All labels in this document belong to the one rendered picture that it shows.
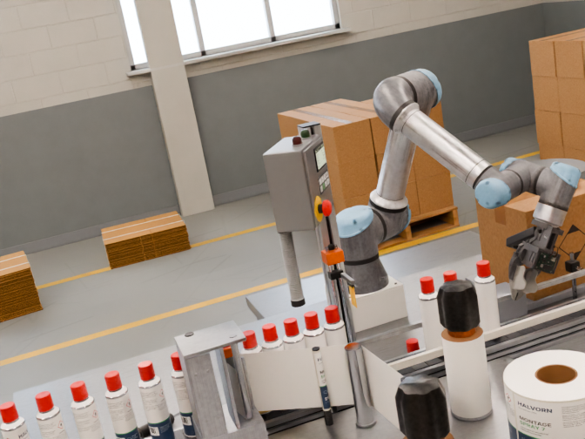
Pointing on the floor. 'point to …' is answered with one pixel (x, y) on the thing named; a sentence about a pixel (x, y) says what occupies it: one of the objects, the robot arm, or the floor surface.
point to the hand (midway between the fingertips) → (514, 294)
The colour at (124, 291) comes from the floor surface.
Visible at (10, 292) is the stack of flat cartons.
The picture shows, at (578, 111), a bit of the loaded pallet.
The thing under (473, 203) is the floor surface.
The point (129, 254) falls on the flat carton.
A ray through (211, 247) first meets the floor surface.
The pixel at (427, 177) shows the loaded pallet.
